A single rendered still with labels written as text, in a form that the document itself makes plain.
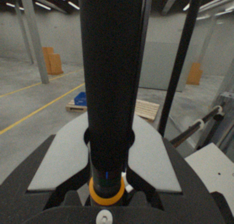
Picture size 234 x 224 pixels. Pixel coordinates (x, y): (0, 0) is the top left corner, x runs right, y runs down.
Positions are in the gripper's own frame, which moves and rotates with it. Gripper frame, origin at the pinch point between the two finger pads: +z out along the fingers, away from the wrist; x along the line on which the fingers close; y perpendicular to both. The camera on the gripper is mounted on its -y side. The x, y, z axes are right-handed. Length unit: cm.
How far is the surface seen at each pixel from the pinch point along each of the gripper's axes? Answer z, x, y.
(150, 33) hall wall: 1174, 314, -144
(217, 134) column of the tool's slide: 34, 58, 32
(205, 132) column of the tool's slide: 39, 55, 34
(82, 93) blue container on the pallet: 342, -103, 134
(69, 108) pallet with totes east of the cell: 275, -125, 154
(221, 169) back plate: 13, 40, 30
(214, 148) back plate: 21, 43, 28
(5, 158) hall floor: 112, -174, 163
